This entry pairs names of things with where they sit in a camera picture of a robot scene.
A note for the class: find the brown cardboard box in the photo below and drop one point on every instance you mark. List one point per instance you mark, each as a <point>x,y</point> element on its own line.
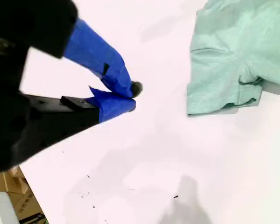
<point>25,205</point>
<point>14,179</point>

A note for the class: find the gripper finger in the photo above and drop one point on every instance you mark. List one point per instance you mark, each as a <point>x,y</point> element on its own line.
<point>95,51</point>
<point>114,106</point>

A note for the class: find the pale green T-shirt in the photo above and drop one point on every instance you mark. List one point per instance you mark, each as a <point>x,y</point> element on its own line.
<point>224,70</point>

